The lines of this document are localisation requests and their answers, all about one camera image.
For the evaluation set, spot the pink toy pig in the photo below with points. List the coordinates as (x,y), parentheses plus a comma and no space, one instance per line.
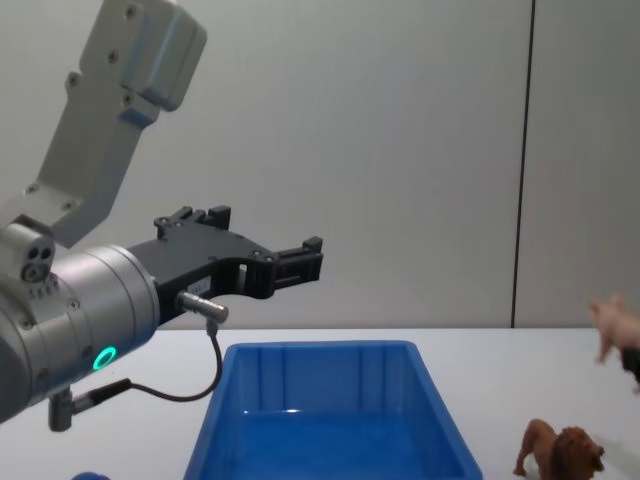
(614,322)

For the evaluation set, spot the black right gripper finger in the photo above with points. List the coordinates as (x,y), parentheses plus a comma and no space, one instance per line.
(633,367)

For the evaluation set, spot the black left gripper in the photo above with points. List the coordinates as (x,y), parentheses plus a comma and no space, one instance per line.
(200,255)

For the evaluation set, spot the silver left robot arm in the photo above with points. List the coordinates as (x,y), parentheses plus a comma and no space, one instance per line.
(90,295)

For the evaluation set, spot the blue plastic bin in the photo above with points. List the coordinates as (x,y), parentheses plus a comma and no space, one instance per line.
(330,425)

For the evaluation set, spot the small blue object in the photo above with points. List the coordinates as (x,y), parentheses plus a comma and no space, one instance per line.
(89,476)

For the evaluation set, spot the brown toy lion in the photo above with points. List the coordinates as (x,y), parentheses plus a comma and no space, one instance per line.
(560,450)

